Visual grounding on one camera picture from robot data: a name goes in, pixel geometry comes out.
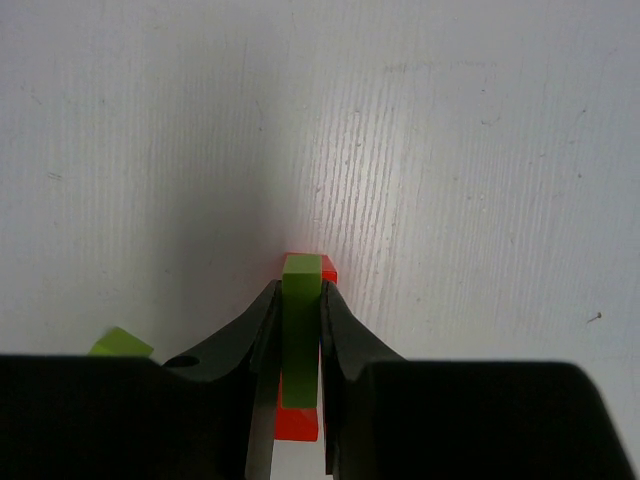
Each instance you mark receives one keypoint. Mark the long green wood block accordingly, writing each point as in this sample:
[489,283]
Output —
[301,284]

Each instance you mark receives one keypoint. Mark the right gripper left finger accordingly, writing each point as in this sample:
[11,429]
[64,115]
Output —
[207,413]

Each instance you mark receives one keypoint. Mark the green wood cube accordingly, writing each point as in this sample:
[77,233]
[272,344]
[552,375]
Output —
[118,342]

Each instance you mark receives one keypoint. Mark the red arch wood block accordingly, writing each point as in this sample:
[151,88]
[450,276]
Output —
[329,271]

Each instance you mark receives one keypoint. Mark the red rectangular wood block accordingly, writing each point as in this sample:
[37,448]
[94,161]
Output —
[295,424]

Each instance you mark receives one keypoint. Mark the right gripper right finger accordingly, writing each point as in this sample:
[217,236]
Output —
[387,417]

